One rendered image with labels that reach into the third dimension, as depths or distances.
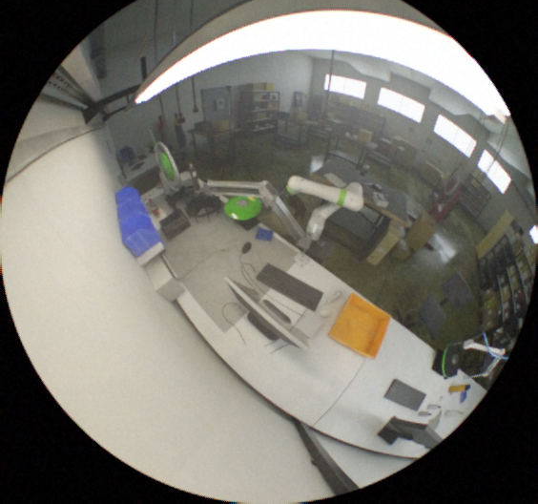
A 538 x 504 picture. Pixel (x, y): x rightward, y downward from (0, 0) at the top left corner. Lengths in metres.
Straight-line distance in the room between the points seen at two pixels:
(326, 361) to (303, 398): 0.27
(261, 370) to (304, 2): 1.21
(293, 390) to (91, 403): 0.95
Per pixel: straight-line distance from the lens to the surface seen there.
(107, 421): 0.31
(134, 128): 5.50
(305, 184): 1.12
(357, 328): 1.20
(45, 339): 0.32
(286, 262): 1.20
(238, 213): 1.29
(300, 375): 1.06
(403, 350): 1.44
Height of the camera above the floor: 1.95
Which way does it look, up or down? 50 degrees down
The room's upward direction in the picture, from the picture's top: 3 degrees clockwise
